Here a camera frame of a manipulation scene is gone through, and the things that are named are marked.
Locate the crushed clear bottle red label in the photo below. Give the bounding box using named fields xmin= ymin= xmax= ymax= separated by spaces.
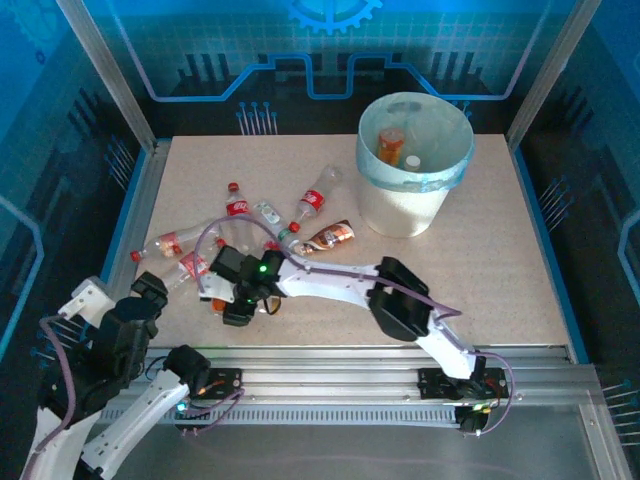
xmin=162 ymin=248 xmax=217 ymax=294

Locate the clear bottle red white label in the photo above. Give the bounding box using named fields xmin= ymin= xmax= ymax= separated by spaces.
xmin=129 ymin=224 xmax=224 ymax=265

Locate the clear cola bottle red label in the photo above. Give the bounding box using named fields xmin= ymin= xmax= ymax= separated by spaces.
xmin=224 ymin=182 xmax=257 ymax=253
xmin=289 ymin=166 xmax=345 ymax=234

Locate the clear bottle green label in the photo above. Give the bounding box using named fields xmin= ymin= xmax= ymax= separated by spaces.
xmin=253 ymin=199 xmax=302 ymax=250

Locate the brown label drink bottle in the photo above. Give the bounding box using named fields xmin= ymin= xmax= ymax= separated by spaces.
xmin=293 ymin=218 xmax=357 ymax=258

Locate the orange label plastic bottle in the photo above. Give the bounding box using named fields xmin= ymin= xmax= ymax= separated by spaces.
xmin=377 ymin=127 xmax=406 ymax=166

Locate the white ribbed plastic bin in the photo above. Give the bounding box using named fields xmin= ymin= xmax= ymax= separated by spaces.
xmin=355 ymin=92 xmax=475 ymax=239

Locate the light blue bin liner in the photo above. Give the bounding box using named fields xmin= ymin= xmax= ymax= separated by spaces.
xmin=355 ymin=92 xmax=475 ymax=194

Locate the small black connector module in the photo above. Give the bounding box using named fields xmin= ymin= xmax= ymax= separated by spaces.
xmin=457 ymin=405 xmax=489 ymax=434

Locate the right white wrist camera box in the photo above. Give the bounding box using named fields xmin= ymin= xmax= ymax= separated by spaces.
xmin=198 ymin=272 xmax=237 ymax=305

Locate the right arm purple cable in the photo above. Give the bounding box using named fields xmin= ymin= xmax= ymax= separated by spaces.
xmin=193 ymin=215 xmax=516 ymax=437

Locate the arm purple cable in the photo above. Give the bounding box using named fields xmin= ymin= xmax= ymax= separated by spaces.
xmin=22 ymin=314 xmax=247 ymax=480
xmin=193 ymin=215 xmax=516 ymax=437

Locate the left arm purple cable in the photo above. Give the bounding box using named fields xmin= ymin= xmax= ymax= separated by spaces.
xmin=22 ymin=314 xmax=247 ymax=480

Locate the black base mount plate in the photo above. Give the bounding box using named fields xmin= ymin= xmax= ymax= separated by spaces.
xmin=198 ymin=367 xmax=245 ymax=401
xmin=417 ymin=367 xmax=510 ymax=401

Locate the aluminium side rail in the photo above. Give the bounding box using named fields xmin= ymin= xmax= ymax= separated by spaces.
xmin=99 ymin=138 xmax=174 ymax=301

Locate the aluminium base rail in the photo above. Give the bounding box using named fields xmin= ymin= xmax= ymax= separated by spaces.
xmin=99 ymin=343 xmax=601 ymax=409

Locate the grey slotted cable duct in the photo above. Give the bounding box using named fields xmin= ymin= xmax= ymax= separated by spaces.
xmin=102 ymin=405 xmax=464 ymax=427

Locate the aluminium frame post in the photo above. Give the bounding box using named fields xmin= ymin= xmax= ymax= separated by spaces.
xmin=503 ymin=0 xmax=616 ymax=151
xmin=53 ymin=0 xmax=160 ymax=154

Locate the aluminium frame profile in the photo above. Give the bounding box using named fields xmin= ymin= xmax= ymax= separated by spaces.
xmin=569 ymin=367 xmax=634 ymax=480

